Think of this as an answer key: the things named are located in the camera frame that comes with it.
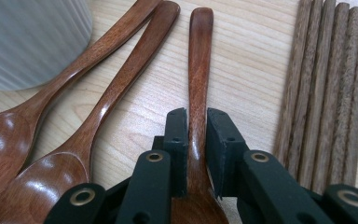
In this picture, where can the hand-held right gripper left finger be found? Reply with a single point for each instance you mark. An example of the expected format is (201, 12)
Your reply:
(177, 130)

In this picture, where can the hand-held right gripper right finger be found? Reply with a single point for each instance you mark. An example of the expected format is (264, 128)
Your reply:
(223, 140)

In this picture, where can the brown wooden spoon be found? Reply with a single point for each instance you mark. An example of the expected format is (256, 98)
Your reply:
(43, 186)
(6, 149)
(200, 62)

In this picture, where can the row of brown chopsticks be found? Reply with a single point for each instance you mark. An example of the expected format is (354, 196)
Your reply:
(323, 93)

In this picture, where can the white mug with black rim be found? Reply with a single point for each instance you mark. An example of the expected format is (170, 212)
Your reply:
(28, 40)

